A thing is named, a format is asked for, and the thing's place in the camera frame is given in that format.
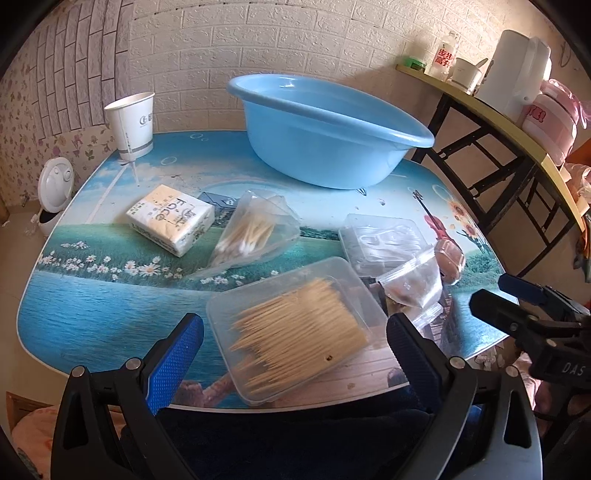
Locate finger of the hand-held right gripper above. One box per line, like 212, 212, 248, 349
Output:
468, 289, 539, 343
498, 273, 578, 319

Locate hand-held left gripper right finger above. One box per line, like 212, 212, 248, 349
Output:
385, 313, 543, 480

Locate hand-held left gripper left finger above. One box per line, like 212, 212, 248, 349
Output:
51, 313, 206, 480

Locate small clear zip bag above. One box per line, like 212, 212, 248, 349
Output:
376, 247, 446, 309

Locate clear box of toothpicks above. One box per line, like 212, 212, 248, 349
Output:
205, 257, 389, 407

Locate clear box of floss picks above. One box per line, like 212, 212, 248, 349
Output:
338, 213, 437, 278

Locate cream tissue pack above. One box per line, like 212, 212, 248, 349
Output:
126, 184, 216, 258

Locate clear bag of cotton swabs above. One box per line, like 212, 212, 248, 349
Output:
191, 189, 302, 278

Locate light blue plastic basin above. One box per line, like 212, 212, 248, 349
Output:
227, 75, 435, 190

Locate pink cloth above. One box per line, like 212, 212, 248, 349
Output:
10, 406, 58, 467
510, 351, 539, 414

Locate pink plastic bag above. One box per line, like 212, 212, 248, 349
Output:
566, 161, 591, 217

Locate person's dark blue clothing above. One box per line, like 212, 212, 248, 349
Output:
117, 385, 481, 480

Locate pink rice cooker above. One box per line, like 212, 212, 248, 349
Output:
517, 78, 583, 167

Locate small white trash bin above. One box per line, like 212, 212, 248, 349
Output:
38, 157, 75, 237

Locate white electric kettle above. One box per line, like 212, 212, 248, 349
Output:
475, 30, 552, 124

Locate white cup with spoon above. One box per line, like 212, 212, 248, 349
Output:
447, 58, 491, 95

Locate white paper cup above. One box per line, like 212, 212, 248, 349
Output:
103, 91, 156, 161

